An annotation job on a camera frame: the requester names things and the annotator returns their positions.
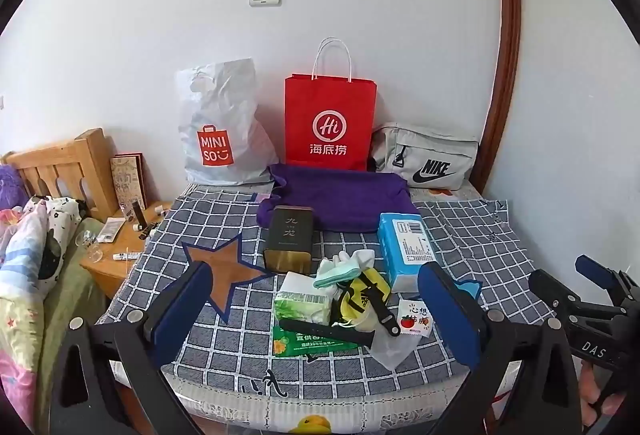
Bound red book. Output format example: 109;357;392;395
137;152;149;208

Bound purple fabric tray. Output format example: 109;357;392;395
257;163;421;233

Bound red paper bag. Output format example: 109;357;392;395
285;37;377;172

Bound small green white tissue pack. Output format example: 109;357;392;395
273;271;336;331

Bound grey waist bag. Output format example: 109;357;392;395
370;122;480;190

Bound green wet wipe packet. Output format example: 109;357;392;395
271;325;363;360

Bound wooden nightstand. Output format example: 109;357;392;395
80;202;173;301

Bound blue tissue pack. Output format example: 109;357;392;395
377;212;438;293

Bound wooden bed headboard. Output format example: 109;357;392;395
5;128;118;223

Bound translucent white bag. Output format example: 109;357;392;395
367;310;416;371

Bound pastel floral quilt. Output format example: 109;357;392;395
0;205;51;416

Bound green bedsheet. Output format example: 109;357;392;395
40;215;108;366

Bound white cosmetic tube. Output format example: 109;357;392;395
97;217;126;243

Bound yellow black strap pouch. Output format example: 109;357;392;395
279;265;402;347

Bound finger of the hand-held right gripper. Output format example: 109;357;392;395
574;255;640;301
528;269;608;316

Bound small black bottle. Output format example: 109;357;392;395
131;201;148;238

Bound small white tomato print sachet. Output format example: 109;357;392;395
397;299;432;335

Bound panda print blanket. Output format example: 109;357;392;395
25;197;86;296

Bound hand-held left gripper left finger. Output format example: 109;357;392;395
52;259;221;435

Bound mint green cloth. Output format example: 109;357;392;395
313;262;361;288

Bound white duck print tablecloth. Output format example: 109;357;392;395
165;360;521;435

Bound purple plush toy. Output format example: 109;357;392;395
0;165;26;206

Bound clear glass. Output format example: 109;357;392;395
75;230;106;263

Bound patterned cover book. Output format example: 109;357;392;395
110;152;148;210

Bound person's right hand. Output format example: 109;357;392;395
579;357;623;435

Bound dark tea tin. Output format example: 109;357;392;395
263;205;317;275

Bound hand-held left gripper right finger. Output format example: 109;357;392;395
417;261;583;435

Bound white plastic shopping bag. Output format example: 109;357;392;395
175;58;280;186

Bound blue checked star tablecloth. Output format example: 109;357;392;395
107;182;558;378

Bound brown wooden door frame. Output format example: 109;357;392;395
472;0;521;190

